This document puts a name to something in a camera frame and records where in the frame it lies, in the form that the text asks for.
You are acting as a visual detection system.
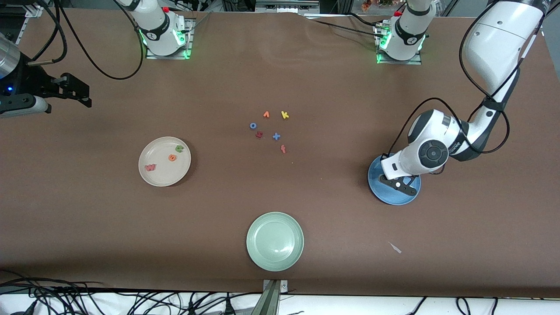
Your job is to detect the blue plate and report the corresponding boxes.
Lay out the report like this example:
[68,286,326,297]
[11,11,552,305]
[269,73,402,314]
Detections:
[367,155,421,206]

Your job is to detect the aluminium table frame rail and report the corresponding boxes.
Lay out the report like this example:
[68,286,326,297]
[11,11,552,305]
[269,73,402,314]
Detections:
[15,4,44,44]

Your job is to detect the black cable loops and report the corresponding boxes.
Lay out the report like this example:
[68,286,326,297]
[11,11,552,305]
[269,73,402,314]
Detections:
[407,297,499,315]

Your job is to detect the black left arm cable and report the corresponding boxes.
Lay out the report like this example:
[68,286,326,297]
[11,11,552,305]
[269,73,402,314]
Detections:
[389,13,547,158]

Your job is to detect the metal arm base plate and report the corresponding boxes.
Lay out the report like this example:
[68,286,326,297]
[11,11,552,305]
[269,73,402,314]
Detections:
[375,24,423,65]
[146,18,194,60]

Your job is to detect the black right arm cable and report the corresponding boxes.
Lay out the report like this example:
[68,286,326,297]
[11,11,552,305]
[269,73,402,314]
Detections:
[26,0,145,81]

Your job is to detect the metal table edge bracket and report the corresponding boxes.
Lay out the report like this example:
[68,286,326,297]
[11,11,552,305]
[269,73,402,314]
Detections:
[262,279,288,315]

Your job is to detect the beige brown plate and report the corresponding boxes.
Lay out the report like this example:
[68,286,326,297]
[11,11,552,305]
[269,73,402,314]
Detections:
[138,136,192,187]

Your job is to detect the black cable behind arm base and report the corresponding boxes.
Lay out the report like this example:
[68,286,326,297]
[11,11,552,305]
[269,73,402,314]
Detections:
[306,12,385,40]

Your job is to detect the pale green plate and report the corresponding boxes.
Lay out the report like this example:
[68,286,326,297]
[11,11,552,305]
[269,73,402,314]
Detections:
[246,212,305,272]

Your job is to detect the metal frame structure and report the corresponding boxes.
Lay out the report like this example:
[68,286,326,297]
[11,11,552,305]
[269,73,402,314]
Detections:
[221,0,322,14]

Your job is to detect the black floor cable bundle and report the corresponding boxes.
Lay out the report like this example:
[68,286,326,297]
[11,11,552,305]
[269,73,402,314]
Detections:
[0,269,263,315]

